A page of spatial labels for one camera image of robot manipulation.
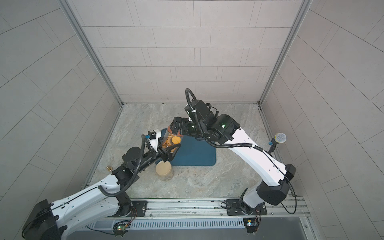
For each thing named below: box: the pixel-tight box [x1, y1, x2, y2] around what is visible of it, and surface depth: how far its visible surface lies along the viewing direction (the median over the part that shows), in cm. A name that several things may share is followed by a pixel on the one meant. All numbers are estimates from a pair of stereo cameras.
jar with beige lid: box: [155, 160, 173, 182], surface depth 75 cm
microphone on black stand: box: [268, 133, 287, 155], surface depth 72 cm
